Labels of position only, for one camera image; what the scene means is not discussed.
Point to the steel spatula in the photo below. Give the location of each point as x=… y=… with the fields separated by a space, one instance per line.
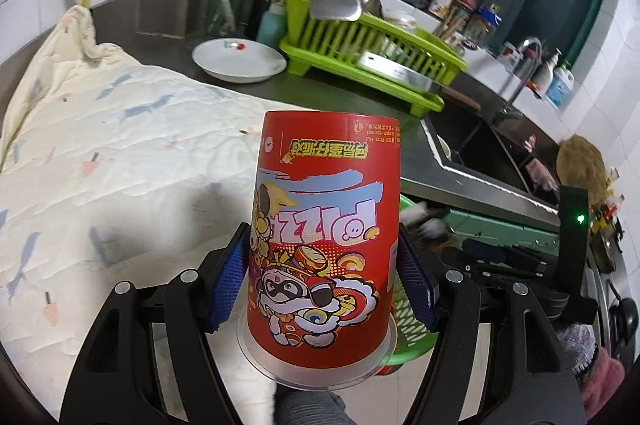
x=336 y=10

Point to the grey gloved hand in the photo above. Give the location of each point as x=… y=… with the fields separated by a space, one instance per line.
x=579 y=343

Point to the green cabinet door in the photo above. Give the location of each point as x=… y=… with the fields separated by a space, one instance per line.
x=496 y=232

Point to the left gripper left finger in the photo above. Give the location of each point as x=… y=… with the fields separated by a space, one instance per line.
x=115 y=379

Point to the white soap pump bottle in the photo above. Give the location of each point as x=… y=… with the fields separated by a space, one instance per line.
x=542 y=78

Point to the brown round scrubber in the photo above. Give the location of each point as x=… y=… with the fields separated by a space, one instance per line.
x=580 y=164

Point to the red printed paper cup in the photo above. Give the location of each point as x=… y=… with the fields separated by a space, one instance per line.
x=323 y=246

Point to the cream quilted cloth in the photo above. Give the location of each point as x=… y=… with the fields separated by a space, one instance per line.
x=111 y=170

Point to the teal soap bottle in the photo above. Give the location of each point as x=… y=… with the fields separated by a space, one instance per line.
x=272 y=27

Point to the green dish rack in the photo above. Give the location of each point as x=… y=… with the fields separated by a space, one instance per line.
x=360 y=50

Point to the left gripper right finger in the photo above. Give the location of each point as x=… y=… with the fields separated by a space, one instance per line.
x=528 y=378

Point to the chrome sink faucet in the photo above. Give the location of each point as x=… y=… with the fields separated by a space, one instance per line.
x=530 y=50

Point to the green plastic mesh basket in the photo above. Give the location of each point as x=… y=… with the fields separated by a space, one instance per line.
x=413 y=338

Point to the white ceramic plate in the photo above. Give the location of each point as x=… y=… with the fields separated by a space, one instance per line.
x=238 y=61

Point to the cleaver with wooden handle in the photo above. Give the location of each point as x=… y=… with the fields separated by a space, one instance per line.
x=386 y=68

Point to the green utensil jar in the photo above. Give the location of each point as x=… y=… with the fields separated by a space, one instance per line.
x=240 y=11

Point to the blue detergent bottle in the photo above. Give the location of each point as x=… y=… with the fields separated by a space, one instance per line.
x=561 y=85

